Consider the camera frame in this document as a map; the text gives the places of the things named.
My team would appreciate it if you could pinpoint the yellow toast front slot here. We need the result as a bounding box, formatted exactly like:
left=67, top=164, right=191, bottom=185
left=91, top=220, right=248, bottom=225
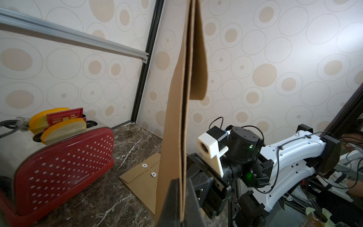
left=41, top=118, right=87, bottom=144

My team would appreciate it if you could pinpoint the yellow toast rear slot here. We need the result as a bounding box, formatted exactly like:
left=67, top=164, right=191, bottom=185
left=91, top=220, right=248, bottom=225
left=29, top=107, right=70, bottom=134

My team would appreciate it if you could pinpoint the black toaster power cord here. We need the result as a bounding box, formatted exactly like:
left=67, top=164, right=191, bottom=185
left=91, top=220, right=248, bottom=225
left=0, top=119, right=29, bottom=139

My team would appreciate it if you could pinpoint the yellow toast slot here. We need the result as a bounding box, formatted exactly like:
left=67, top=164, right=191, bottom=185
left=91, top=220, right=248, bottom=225
left=29, top=107, right=70, bottom=134
left=41, top=118, right=87, bottom=144

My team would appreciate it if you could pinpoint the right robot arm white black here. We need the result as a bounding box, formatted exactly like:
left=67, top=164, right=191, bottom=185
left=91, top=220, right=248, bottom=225
left=186, top=124, right=341, bottom=227

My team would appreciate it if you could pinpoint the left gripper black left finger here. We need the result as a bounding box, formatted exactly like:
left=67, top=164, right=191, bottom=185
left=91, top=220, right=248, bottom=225
left=157, top=179, right=180, bottom=227

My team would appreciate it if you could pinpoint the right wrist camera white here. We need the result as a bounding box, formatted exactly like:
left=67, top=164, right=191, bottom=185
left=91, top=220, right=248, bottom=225
left=198, top=126, right=229, bottom=177

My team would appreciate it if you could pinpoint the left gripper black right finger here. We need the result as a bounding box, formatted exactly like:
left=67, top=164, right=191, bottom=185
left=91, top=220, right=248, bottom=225
left=185, top=178, right=207, bottom=227

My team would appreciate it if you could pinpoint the horizontal aluminium rail back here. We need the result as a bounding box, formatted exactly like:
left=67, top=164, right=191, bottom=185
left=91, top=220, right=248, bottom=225
left=1, top=8, right=149, bottom=63

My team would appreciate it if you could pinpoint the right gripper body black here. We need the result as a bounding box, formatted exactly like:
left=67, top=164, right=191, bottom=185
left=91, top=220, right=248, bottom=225
left=186, top=153, right=233, bottom=219

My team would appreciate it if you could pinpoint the brown file envelope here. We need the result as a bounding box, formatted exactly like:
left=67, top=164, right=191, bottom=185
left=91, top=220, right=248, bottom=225
left=120, top=153, right=161, bottom=214
left=154, top=1, right=208, bottom=223

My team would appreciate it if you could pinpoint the red toaster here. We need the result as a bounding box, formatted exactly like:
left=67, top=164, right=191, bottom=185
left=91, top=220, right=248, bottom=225
left=1, top=120, right=114, bottom=227

